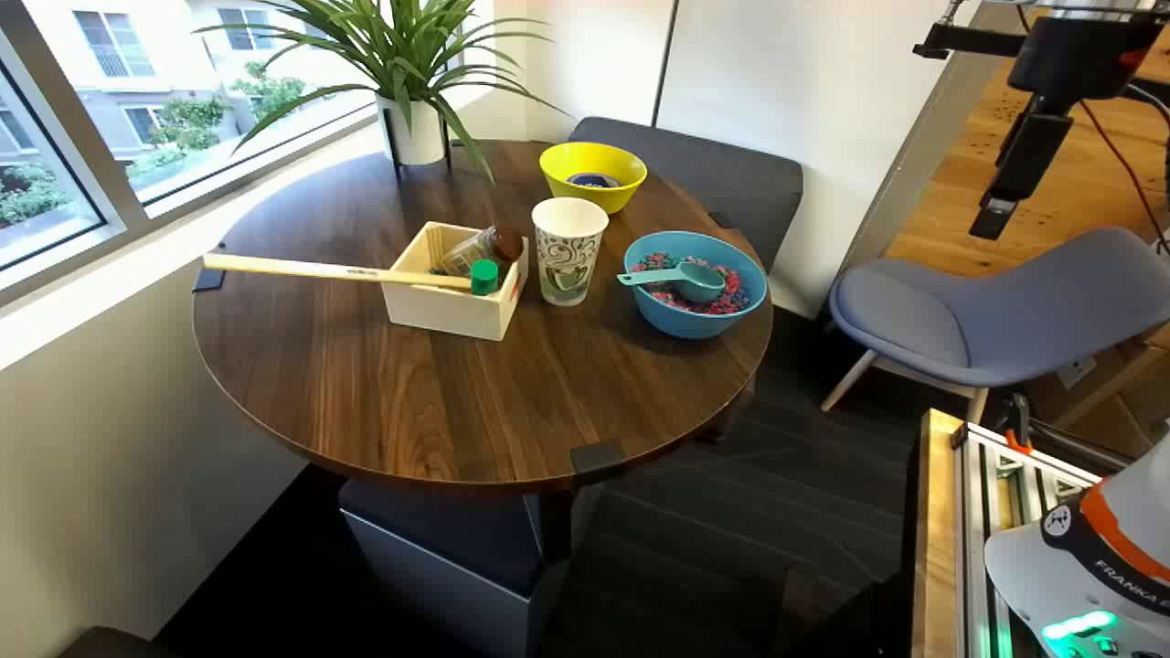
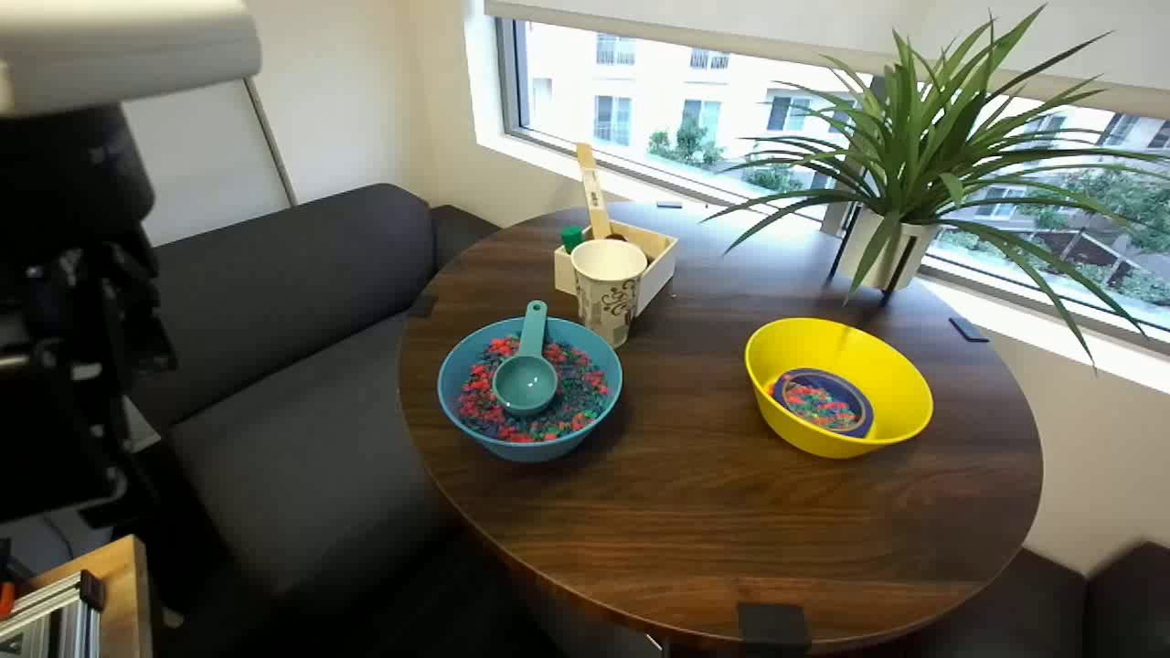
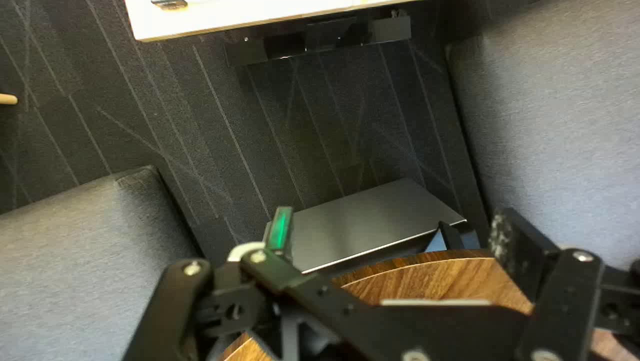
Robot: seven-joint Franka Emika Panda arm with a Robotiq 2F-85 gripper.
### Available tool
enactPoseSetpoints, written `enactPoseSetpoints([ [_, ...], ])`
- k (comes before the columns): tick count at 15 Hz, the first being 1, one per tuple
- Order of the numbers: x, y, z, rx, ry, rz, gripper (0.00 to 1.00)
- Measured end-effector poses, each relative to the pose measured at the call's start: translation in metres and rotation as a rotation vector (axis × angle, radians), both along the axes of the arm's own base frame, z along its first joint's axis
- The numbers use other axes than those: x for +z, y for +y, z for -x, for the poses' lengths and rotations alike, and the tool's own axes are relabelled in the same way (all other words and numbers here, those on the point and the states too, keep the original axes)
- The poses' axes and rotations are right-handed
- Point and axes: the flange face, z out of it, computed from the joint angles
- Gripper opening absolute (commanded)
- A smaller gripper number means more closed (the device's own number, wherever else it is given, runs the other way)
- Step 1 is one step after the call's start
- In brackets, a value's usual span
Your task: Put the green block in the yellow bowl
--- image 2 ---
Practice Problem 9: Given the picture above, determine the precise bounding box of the green cylinder block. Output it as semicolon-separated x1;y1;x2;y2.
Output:
561;228;584;251

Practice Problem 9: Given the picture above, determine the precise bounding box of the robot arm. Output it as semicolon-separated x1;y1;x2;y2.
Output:
0;0;260;524

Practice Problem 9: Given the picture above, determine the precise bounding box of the blue bowl with colored pebbles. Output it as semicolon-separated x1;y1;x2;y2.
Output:
435;318;625;465

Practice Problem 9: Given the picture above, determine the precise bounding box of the yellow bowl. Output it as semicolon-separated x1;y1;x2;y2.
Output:
741;318;934;462

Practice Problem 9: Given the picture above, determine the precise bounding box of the patterned paper cup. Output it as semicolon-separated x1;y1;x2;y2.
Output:
572;243;648;348

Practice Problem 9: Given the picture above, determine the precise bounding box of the teal measuring scoop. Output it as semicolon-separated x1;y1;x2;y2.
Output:
495;299;561;418

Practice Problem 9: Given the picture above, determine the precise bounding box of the white wooden box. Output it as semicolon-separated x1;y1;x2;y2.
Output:
552;222;675;310

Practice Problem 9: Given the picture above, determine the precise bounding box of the wooden stick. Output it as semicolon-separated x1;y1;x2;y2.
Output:
575;143;609;238

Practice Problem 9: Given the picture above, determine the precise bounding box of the white plant pot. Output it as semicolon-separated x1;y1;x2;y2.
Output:
837;207;936;294

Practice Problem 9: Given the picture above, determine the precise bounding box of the black table clamp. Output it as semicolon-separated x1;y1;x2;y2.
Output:
737;605;811;652

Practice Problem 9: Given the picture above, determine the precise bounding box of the dark grey sofa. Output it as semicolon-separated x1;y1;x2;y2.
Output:
133;183;561;658

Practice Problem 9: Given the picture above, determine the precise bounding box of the green potted plant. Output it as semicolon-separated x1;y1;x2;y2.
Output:
716;11;1168;356

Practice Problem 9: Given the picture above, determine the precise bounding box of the whiteboard panel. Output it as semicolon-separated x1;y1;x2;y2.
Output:
126;79;294;245

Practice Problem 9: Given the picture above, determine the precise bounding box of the wooden cart with aluminium rail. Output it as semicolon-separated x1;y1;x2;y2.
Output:
0;538;154;658

